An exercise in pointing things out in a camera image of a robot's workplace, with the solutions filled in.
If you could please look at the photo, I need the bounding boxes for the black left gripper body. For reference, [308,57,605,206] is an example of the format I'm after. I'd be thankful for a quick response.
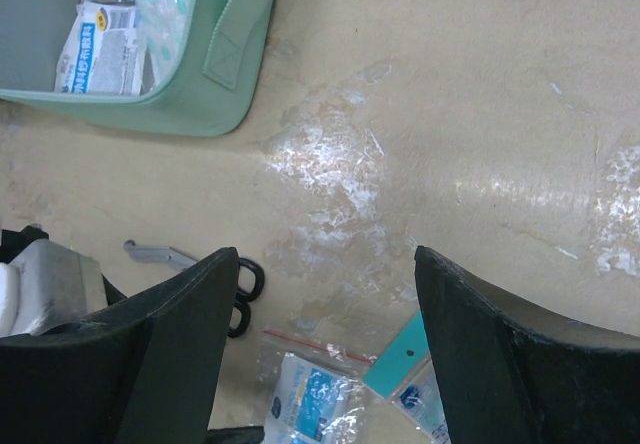
[0,223,126,335]

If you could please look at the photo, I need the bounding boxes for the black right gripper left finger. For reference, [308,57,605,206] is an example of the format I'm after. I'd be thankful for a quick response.
[1,247,239,443]

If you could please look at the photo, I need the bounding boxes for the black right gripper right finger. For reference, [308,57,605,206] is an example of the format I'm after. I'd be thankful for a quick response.
[415,246,639,443]

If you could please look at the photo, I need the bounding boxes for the teal header clear packet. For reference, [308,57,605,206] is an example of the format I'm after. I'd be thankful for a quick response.
[363,313,451,443]

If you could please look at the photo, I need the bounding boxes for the black handled scissors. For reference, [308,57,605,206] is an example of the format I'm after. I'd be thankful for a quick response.
[123,239,267,340]

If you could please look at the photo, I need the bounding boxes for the white gauze dressing packet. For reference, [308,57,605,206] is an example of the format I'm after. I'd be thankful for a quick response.
[54,1,142,96]

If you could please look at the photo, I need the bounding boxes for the mint green medicine case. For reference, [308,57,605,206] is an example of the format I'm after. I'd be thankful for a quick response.
[1,0,274,137]

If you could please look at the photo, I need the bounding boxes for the clear green dotted packet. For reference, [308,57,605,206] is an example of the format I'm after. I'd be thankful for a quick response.
[135,0,191,93]

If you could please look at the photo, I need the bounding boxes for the small blue white sachet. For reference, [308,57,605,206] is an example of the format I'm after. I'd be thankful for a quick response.
[255,329,375,443]

